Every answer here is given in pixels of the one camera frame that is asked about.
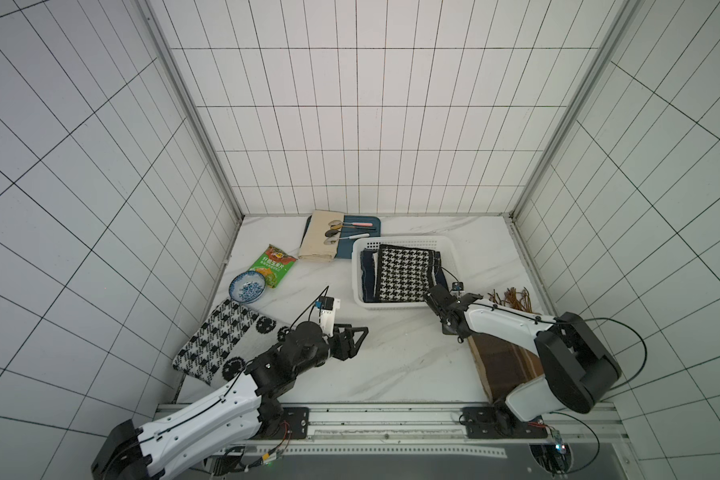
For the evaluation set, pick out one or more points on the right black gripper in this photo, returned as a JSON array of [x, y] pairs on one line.
[[442, 306]]

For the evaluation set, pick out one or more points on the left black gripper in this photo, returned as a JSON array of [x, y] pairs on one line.
[[350, 349]]

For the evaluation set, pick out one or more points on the black white houndstooth scarf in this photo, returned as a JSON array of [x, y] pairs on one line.
[[404, 274]]

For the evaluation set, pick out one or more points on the white plastic perforated basket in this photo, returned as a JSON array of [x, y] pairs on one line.
[[431, 242]]

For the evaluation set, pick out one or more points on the brown striped fringed scarf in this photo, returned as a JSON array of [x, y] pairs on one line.
[[501, 365]]

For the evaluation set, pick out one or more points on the navy grey striped scarf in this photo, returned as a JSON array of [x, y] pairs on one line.
[[368, 269]]

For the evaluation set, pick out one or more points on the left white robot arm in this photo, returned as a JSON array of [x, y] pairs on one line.
[[243, 408]]

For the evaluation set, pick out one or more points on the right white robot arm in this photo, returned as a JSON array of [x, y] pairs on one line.
[[577, 369]]

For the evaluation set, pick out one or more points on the teal blue tray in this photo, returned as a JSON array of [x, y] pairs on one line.
[[345, 247]]

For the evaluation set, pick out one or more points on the green snack bag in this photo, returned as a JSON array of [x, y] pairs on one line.
[[273, 264]]

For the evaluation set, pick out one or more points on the blue patterned ceramic bowl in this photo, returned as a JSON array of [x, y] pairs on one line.
[[247, 287]]

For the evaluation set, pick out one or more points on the houndstooth cloth with gear prints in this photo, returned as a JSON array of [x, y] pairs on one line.
[[226, 342]]

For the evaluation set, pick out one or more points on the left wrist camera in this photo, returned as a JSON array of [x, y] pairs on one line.
[[327, 307]]

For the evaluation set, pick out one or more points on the spoon with white handle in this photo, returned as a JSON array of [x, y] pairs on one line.
[[336, 238]]

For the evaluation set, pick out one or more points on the metal base rail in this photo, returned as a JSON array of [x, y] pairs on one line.
[[435, 428]]

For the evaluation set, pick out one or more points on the spoon with red handle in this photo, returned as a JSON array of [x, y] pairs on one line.
[[354, 225]]

